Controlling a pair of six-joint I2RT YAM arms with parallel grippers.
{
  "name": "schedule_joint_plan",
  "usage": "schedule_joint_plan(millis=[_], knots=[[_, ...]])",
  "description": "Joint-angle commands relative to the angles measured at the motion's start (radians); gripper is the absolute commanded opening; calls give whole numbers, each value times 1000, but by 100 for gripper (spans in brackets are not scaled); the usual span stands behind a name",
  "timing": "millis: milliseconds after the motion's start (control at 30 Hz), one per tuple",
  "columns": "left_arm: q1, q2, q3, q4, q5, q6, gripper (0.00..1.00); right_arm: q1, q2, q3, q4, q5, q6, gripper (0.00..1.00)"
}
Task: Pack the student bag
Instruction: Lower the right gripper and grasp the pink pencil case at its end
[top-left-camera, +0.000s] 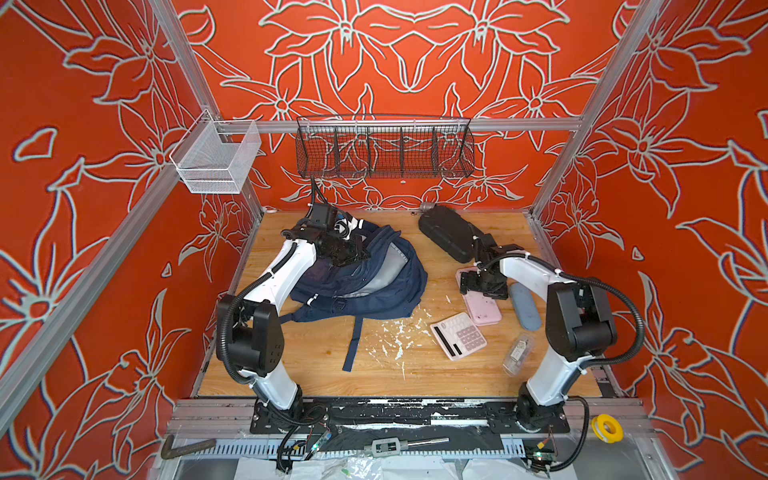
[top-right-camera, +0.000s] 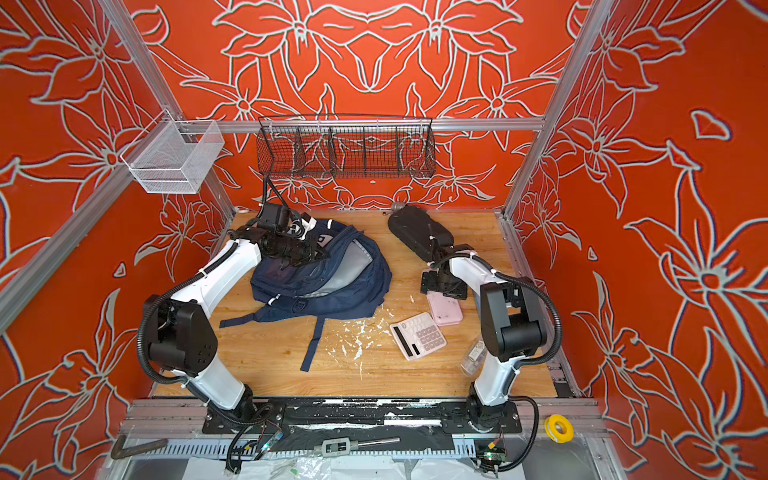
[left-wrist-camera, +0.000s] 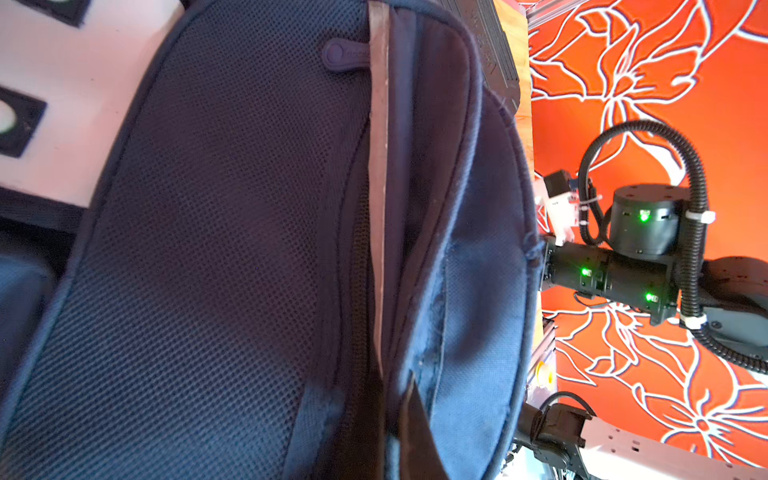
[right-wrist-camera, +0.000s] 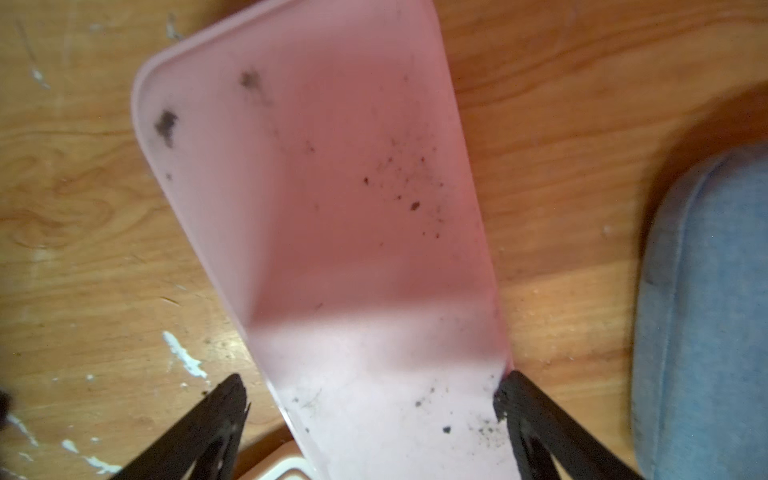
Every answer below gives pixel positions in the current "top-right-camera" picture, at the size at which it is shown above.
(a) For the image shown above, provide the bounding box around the pink pencil case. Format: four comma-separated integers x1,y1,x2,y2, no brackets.
426,291,464,327

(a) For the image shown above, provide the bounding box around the pink white calculator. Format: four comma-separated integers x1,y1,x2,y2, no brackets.
389,313,447,361

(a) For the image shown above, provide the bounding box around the navy blue student backpack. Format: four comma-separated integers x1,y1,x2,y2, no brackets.
219,219,392,372

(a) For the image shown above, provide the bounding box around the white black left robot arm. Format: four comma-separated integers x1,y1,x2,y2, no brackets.
136,226,327,427

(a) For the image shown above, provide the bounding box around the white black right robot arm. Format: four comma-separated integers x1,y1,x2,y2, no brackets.
422,245,564,430

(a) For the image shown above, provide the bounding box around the black hard zip case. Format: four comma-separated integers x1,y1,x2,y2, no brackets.
387,204,454,262

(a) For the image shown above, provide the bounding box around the yellow tape roll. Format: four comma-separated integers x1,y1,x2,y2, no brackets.
544,414,575,444

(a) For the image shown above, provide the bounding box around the brown bent metal bar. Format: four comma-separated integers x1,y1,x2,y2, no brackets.
110,434,169,460

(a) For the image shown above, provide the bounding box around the black wire wall basket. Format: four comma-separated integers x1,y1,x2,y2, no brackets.
255,114,437,180

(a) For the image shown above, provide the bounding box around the white wire mesh basket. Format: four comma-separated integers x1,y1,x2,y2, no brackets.
121,120,224,194

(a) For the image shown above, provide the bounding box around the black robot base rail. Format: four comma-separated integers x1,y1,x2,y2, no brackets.
202,397,523,436

